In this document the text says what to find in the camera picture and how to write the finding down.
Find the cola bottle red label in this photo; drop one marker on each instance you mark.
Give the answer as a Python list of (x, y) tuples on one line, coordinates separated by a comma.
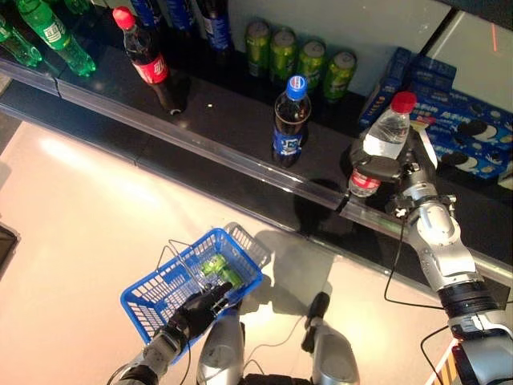
[(152, 70)]

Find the black shelf base deck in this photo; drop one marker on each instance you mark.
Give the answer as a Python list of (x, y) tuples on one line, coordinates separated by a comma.
[(200, 176)]

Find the blue plastic shopping basket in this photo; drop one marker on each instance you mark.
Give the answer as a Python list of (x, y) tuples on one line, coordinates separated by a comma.
[(140, 301)]

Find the small water bottle red cap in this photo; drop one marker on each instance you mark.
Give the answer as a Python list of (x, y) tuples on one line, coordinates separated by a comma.
[(386, 136)]

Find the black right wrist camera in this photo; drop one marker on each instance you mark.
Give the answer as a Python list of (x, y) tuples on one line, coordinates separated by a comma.
[(398, 206)]

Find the black gondola base deck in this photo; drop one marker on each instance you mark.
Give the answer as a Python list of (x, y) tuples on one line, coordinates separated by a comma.
[(8, 248)]

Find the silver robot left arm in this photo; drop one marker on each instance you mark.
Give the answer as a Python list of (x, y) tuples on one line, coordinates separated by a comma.
[(160, 351)]

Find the plain blue cookie box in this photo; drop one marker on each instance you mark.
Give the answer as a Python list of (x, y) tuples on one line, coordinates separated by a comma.
[(433, 70)]

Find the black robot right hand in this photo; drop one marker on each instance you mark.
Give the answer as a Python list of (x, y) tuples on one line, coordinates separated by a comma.
[(413, 164)]

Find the blue oreo cookie box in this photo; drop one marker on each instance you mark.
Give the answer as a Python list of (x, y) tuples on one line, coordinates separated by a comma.
[(461, 116), (481, 168)]

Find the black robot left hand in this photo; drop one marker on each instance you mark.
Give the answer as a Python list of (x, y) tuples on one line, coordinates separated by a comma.
[(196, 317)]

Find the dark robot torso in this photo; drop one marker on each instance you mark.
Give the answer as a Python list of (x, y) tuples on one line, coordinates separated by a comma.
[(276, 380)]

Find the yellow black hazard tape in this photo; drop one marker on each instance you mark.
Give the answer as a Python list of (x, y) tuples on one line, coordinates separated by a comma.
[(441, 367)]

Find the pepsi cola bottle blue cap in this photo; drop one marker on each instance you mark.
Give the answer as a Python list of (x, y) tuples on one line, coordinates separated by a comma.
[(288, 140), (180, 14), (216, 28), (146, 12)]

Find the narrow blue cookie box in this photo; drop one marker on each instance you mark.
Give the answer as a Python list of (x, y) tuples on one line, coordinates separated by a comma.
[(376, 104)]

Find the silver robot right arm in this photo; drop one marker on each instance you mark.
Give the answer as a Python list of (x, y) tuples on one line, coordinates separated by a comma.
[(437, 232)]

